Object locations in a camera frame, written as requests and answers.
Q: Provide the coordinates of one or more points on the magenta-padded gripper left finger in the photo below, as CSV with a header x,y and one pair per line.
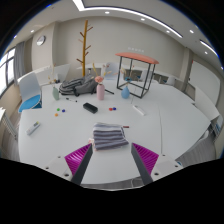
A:
x,y
76,160

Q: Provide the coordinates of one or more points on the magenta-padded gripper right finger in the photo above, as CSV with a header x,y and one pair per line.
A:
x,y
148,159

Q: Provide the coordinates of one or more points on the grey pink striped towel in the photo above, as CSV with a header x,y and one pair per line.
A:
x,y
108,136

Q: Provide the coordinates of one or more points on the small red marker cap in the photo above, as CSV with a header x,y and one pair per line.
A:
x,y
126,126

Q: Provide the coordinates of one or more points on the white rectangular bar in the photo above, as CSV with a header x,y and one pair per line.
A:
x,y
139,110

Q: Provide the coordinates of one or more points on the white remote control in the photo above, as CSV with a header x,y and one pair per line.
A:
x,y
33,128

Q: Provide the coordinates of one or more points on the black rectangular box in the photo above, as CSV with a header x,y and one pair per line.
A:
x,y
90,107

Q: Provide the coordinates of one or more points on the black white marker pen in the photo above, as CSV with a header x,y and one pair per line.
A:
x,y
71,99

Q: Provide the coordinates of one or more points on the red round magnet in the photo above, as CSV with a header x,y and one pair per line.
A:
x,y
110,109

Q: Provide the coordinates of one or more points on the green vase with dried stems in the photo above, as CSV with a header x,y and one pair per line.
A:
x,y
55,94

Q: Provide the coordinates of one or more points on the blue vase with flowers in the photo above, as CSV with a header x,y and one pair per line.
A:
x,y
125,92

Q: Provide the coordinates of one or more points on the pink vase with flowers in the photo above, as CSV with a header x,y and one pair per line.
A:
x,y
100,92

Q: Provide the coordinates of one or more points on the grey backpack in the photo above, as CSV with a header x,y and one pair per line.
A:
x,y
78,86

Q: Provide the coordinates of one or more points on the white side table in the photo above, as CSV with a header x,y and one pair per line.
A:
x,y
5,123

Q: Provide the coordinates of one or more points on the white chair with blue seat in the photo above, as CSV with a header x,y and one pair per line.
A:
x,y
30,88

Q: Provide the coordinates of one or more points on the wooden coat tree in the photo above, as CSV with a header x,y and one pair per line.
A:
x,y
85,50

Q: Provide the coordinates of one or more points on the dark-framed window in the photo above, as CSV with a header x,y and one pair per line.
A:
x,y
5,73

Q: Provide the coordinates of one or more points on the grey curtain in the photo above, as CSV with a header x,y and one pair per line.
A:
x,y
20,58

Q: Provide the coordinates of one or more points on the round ceiling spotlights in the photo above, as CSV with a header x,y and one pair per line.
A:
x,y
142,19

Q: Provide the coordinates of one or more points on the long ceiling light strip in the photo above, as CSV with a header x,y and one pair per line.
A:
x,y
133,12

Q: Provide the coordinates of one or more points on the black frame stand orange top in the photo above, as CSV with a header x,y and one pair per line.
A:
x,y
138,57

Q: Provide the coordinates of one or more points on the round wall clock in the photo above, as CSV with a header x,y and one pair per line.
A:
x,y
41,40

